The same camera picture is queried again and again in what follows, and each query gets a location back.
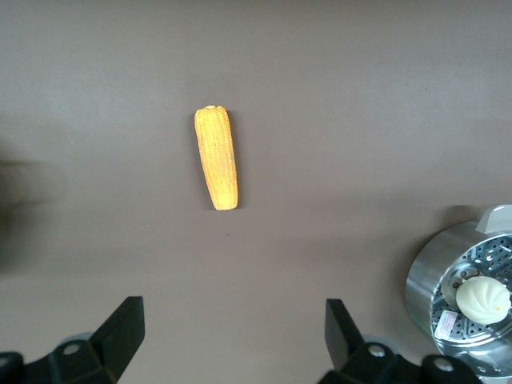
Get yellow corn cob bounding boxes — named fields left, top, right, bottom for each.
left=194, top=105, right=241, bottom=211

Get white red sticker label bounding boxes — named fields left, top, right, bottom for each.
left=437, top=310, right=459, bottom=340

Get brown table cover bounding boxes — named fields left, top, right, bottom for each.
left=0, top=0, right=512, bottom=384

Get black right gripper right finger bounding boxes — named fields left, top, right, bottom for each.
left=318, top=298, right=482, bottom=384

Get white steamed bun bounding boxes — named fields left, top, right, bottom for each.
left=455, top=275, right=512, bottom=324

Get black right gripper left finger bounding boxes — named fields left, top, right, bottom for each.
left=0, top=295, right=146, bottom=384

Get steel steamer pot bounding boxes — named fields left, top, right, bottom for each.
left=405, top=204, right=512, bottom=382

